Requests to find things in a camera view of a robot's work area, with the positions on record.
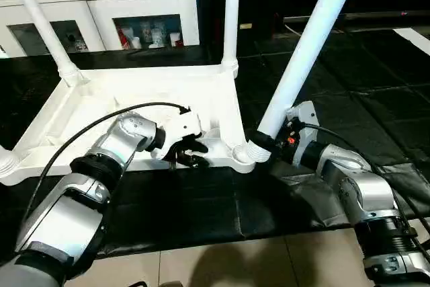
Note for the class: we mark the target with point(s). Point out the white plastic table leg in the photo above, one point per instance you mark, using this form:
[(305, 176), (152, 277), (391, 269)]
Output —
[(40, 25), (7, 162), (306, 52), (231, 11)]

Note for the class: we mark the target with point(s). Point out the white plastic table top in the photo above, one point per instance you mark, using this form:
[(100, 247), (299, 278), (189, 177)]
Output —
[(87, 99)]

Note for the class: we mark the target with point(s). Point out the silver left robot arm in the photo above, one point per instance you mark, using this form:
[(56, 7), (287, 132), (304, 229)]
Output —
[(87, 179)]

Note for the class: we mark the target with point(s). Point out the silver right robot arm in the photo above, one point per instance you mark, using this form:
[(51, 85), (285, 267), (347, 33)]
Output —
[(356, 186)]

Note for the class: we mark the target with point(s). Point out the black work mat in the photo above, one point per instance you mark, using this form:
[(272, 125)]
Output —
[(201, 213)]

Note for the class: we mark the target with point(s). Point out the small brown tag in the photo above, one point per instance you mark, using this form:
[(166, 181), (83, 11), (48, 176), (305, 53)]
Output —
[(246, 26)]

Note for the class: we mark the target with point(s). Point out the dark rounded object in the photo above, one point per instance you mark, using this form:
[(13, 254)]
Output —
[(171, 284)]

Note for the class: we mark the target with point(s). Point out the small red bottle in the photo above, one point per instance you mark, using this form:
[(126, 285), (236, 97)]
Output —
[(123, 37)]

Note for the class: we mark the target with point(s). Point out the long black bar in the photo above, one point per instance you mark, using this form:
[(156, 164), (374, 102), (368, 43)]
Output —
[(363, 17)]

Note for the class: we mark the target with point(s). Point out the white glass-door cabinet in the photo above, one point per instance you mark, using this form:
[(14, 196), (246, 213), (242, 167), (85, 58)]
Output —
[(101, 8)]

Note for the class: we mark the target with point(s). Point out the flat white board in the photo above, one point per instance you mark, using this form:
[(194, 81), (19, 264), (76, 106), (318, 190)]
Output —
[(413, 38)]

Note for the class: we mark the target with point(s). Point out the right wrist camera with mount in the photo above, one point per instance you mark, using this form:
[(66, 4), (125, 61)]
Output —
[(306, 115)]

